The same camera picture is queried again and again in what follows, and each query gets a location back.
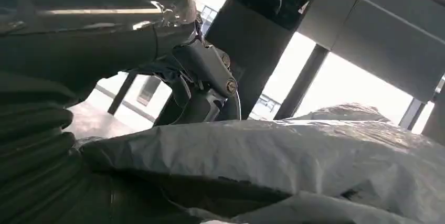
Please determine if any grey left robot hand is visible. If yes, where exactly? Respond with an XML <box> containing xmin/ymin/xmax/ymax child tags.
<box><xmin>0</xmin><ymin>0</ymin><xmax>292</xmax><ymax>224</ymax></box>

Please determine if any grey plastic parcel red print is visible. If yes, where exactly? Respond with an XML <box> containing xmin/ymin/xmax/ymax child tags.
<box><xmin>78</xmin><ymin>102</ymin><xmax>445</xmax><ymax>224</ymax></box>

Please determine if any black scanner column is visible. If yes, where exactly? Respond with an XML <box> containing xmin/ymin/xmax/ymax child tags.
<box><xmin>204</xmin><ymin>0</ymin><xmax>328</xmax><ymax>121</ymax></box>

